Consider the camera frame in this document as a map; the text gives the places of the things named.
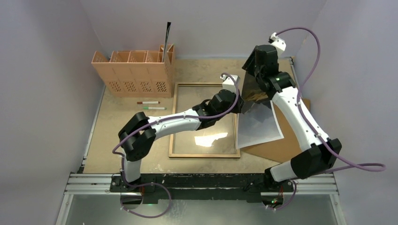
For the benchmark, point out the clear acrylic sheet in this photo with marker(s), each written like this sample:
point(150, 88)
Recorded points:
point(211, 136)

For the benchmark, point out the aluminium rail frame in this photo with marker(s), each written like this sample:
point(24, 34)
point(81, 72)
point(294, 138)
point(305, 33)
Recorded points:
point(88, 200)

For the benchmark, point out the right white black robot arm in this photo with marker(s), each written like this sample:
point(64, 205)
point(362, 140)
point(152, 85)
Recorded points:
point(319, 152)

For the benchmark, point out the green capped white marker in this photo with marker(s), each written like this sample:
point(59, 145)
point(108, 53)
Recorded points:
point(154, 108)

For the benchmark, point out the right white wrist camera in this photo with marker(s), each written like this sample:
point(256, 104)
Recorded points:
point(278, 43)

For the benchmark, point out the orange perforated organizer rack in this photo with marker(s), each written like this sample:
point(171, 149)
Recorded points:
point(138, 73)

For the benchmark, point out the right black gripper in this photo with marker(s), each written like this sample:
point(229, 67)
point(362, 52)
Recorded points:
point(249, 65)

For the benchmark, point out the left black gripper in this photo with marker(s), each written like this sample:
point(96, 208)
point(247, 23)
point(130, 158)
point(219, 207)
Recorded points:
point(237, 109)

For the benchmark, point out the wooden picture frame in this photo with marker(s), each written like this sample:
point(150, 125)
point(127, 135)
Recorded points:
point(174, 149)

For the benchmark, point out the landscape photo print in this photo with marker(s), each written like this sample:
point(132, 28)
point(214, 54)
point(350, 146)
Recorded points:
point(257, 123)

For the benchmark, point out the red capped white marker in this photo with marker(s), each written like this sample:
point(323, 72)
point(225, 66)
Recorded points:
point(148, 102)

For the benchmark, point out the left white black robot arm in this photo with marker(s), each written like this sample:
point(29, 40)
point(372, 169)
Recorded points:
point(140, 132)

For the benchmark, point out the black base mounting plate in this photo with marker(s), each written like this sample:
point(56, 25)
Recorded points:
point(249, 187)

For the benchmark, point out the black flat strip in rack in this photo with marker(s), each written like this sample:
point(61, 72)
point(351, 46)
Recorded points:
point(165, 46)

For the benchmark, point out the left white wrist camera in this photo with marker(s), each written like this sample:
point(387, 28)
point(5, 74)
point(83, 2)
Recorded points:
point(230, 82)

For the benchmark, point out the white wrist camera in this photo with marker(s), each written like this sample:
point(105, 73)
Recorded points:
point(230, 82)
point(278, 43)

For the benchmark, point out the brown cardboard backing board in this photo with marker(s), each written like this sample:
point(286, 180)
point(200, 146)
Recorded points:
point(280, 150)

